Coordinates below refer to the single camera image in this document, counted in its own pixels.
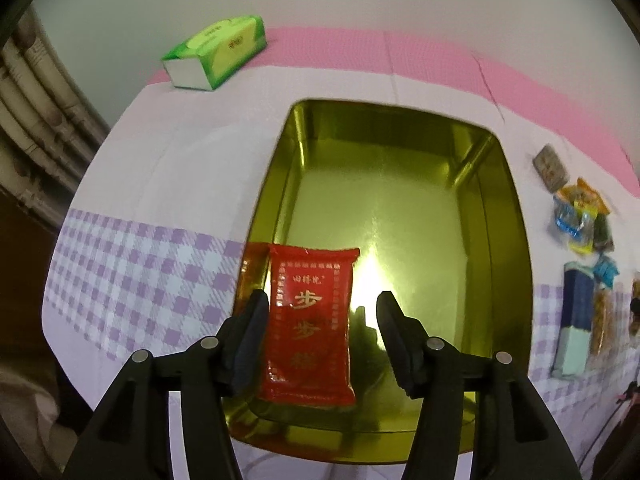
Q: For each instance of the brown grey snack bar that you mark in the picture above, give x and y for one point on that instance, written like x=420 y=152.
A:
x=550 y=167

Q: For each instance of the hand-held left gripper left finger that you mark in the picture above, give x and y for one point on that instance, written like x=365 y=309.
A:
x=250 y=350

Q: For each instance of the orange crispy snack packet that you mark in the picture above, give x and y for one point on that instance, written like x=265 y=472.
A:
x=602 y=325

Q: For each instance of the pink plaid tablecloth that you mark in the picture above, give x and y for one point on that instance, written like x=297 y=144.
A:
x=200 y=160

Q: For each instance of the green tissue pack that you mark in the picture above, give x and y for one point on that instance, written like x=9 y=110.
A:
x=220 y=45

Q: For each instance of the red snack packet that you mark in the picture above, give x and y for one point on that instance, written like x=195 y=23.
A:
x=310 y=320

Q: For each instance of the beige patterned curtain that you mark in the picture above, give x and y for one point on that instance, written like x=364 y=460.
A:
x=30 y=110

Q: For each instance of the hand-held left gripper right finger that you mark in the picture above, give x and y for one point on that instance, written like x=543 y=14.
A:
x=397 y=350

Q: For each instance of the dark object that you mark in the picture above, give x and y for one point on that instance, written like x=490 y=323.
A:
x=635 y=307

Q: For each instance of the gold metal tin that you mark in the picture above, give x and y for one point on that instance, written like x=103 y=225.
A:
x=380 y=200

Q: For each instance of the orange yellow snack packet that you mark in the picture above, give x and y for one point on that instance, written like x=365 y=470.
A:
x=585 y=195

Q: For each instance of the blue clear candy packet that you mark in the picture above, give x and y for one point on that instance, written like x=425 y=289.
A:
x=570 y=225

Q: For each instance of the long dark blue packet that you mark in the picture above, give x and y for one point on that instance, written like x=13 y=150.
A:
x=575 y=320

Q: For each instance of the beige cloth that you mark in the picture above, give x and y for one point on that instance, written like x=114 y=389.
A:
x=22 y=400

